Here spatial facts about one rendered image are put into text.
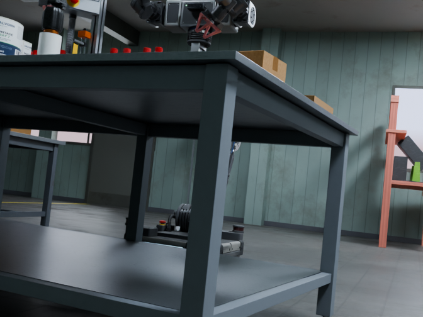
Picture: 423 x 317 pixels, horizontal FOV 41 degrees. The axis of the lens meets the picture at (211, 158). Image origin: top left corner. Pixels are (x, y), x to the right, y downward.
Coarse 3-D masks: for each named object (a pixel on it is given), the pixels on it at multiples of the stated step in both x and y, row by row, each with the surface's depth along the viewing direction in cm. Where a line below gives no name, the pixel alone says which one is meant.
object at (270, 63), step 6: (246, 54) 240; (252, 54) 239; (258, 54) 237; (264, 54) 237; (270, 54) 241; (252, 60) 238; (258, 60) 237; (264, 60) 237; (270, 60) 241; (276, 60) 247; (264, 66) 237; (270, 66) 242; (276, 66) 247; (282, 66) 252; (270, 72) 242; (276, 72) 248; (282, 72) 253; (282, 78) 253
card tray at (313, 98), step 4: (308, 96) 192; (312, 96) 192; (312, 100) 191; (316, 100) 194; (320, 100) 198; (320, 104) 199; (324, 104) 203; (324, 108) 203; (328, 108) 208; (332, 108) 213; (332, 112) 214
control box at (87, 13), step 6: (66, 0) 262; (84, 0) 265; (90, 0) 266; (66, 6) 262; (72, 6) 262; (78, 6) 264; (84, 6) 265; (90, 6) 266; (96, 6) 268; (66, 12) 268; (72, 12) 267; (78, 12) 266; (84, 12) 266; (90, 12) 266; (96, 12) 268; (90, 18) 275
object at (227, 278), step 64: (0, 128) 325; (64, 128) 305; (128, 128) 267; (192, 128) 270; (320, 128) 204; (0, 192) 326; (0, 256) 187; (64, 256) 202; (128, 256) 220; (192, 256) 129
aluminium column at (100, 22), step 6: (102, 0) 270; (102, 6) 270; (102, 12) 271; (96, 18) 269; (102, 18) 271; (96, 24) 269; (102, 24) 271; (90, 30) 270; (96, 30) 268; (102, 30) 271; (96, 36) 268; (102, 36) 271; (90, 42) 269; (96, 42) 268; (90, 48) 269; (96, 48) 268
